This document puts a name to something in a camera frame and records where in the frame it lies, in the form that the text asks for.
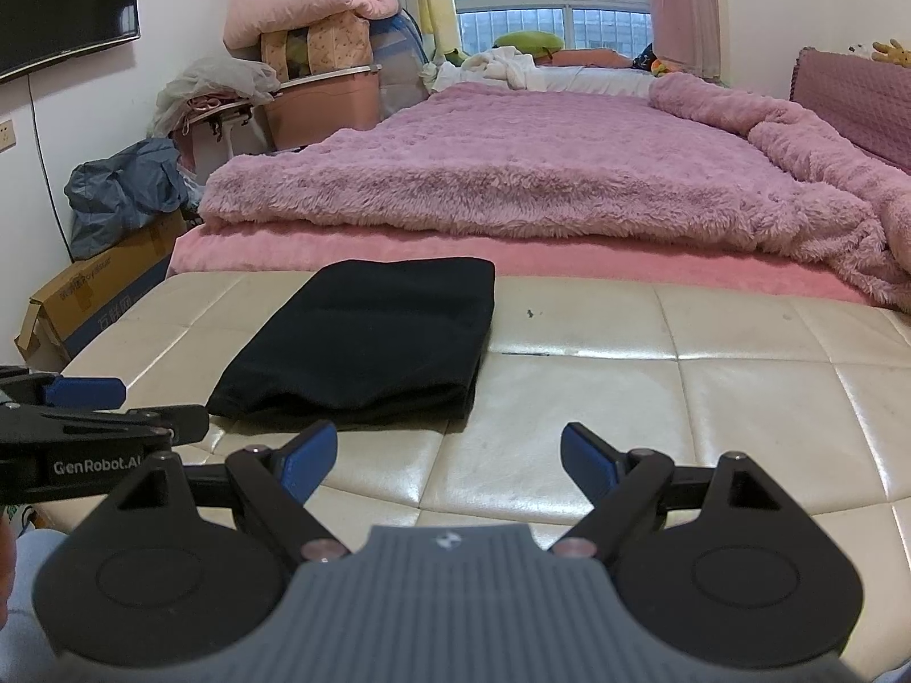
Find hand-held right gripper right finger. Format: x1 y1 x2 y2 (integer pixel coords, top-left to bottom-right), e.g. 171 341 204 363
547 421 793 563

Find barred window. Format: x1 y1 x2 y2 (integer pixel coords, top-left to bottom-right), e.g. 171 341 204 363
445 0 656 58

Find blue mesh bag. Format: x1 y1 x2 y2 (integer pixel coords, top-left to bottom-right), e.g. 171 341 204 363
370 7 432 122

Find pink folded quilt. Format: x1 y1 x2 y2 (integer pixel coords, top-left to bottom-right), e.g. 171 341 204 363
224 0 400 51

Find grey-blue plastic bag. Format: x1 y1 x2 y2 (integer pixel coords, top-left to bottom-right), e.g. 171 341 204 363
64 138 190 261

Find black pants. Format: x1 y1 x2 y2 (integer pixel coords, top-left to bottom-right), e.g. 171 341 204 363
205 256 497 431

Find cream leather bench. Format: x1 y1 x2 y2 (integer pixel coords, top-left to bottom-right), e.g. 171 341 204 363
35 269 911 683

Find black television cable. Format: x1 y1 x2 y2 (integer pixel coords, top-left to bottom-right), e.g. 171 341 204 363
27 75 76 264

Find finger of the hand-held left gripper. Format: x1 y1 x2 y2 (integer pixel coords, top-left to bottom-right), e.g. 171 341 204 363
0 366 128 411
0 404 212 446

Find white net cloth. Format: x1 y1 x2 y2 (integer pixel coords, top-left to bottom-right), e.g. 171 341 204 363
146 57 282 139

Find pink bed sheet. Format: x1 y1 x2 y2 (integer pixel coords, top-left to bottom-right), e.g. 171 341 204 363
165 217 873 307

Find pink fluffy blanket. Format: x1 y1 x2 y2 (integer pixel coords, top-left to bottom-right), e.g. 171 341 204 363
198 71 911 314

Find cardboard box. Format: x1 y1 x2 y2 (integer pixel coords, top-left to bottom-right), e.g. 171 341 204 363
14 209 190 371

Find colourful small toy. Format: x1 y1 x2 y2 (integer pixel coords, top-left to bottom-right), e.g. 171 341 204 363
630 43 677 79

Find pink curtain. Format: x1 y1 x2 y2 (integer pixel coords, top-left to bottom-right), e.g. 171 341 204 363
644 0 723 83

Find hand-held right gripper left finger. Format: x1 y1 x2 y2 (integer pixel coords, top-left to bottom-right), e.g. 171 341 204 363
106 418 350 563

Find pink storage bin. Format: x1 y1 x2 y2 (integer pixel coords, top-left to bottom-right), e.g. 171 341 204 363
266 64 385 152

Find pink quilted headboard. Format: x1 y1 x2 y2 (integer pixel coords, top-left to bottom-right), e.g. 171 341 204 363
790 46 911 175

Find orange pillow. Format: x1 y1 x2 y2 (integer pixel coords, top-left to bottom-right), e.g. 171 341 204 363
548 48 634 72

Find white crumpled cloth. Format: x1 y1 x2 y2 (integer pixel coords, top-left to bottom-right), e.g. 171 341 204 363
423 46 545 93

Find yellow plush toy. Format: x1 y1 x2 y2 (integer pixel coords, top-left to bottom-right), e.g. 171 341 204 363
872 39 911 71

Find black television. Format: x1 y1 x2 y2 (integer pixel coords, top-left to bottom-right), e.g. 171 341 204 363
0 0 142 83

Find green plush pillow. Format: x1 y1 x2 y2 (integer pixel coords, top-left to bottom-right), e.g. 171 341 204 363
493 30 567 61

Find clear storage box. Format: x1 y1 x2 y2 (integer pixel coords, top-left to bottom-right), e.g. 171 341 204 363
174 103 275 186

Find person's light trousers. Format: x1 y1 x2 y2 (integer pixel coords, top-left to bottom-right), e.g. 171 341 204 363
0 526 72 683

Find beige patterned storage bag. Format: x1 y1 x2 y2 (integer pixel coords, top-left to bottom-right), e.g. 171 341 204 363
260 10 375 83

